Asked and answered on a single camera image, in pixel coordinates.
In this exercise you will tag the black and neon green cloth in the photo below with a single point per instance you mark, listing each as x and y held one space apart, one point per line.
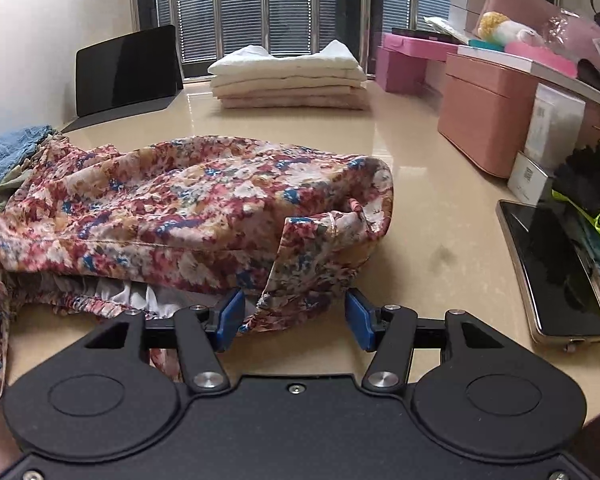
592 185

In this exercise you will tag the large salmon pink box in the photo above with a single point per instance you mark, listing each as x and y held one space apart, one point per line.
485 115

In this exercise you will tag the black flat box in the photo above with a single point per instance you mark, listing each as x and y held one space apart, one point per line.
425 35

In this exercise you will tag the long white flat box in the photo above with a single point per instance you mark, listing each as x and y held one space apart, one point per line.
495 57

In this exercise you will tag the blue crinkled cloth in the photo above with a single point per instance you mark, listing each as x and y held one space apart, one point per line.
5 152

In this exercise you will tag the small white card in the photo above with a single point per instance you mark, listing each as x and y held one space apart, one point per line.
526 177

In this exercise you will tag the yellow and white plush toy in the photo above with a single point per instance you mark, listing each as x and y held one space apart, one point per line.
500 27

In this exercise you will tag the clear plastic bag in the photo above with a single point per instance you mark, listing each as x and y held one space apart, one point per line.
580 35

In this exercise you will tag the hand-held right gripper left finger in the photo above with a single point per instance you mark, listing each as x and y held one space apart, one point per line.
230 317

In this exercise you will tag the white carton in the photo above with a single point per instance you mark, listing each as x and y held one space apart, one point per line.
552 125

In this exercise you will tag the black smartphone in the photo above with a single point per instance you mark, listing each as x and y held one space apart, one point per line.
550 270

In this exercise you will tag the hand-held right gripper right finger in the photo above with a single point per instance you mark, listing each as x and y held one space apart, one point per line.
358 320

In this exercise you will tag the floral print dress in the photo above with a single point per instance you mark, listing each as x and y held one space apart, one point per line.
190 210

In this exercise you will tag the magenta box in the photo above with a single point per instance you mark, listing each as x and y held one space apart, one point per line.
400 67

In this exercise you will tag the stack of folded cream cloths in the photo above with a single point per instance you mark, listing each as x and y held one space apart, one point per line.
285 77

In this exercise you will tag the window with blinds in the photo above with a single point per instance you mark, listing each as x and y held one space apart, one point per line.
260 5

